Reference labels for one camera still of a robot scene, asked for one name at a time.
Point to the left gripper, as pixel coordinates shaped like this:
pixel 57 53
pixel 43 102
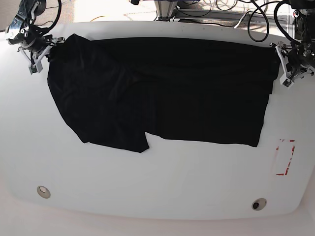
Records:
pixel 296 61

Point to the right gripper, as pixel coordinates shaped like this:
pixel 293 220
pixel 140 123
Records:
pixel 35 49

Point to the left table grommet hole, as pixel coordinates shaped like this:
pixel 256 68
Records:
pixel 43 192

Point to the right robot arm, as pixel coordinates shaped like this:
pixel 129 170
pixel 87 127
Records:
pixel 23 24

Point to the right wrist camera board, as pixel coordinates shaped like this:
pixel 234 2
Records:
pixel 35 68

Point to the black t-shirt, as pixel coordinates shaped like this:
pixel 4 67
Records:
pixel 113 92

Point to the right table grommet hole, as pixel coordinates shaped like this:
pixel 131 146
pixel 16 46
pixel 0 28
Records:
pixel 259 204

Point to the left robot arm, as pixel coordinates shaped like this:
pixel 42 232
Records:
pixel 301 26

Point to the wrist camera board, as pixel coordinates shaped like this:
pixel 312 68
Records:
pixel 35 68
pixel 285 81

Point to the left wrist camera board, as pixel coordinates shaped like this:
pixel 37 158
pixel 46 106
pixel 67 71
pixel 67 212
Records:
pixel 285 81

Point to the table grommet hole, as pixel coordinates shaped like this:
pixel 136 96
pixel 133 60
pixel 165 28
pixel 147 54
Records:
pixel 259 204
pixel 43 192

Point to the red tape rectangle marking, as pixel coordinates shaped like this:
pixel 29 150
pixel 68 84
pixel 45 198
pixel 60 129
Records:
pixel 284 154

